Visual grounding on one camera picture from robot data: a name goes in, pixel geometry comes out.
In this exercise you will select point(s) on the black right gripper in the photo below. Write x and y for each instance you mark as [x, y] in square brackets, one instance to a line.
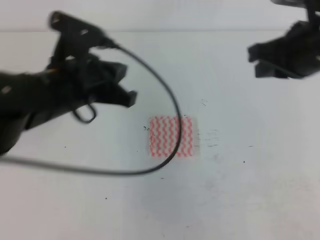
[296, 54]

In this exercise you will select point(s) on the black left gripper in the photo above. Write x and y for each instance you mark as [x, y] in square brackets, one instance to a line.
[77, 84]

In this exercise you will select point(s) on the pink white striped towel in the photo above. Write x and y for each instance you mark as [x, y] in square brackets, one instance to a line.
[163, 135]

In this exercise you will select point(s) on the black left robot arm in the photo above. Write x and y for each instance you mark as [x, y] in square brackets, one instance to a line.
[28, 100]

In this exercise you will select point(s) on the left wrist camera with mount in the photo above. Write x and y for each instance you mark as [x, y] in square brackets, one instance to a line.
[76, 39]

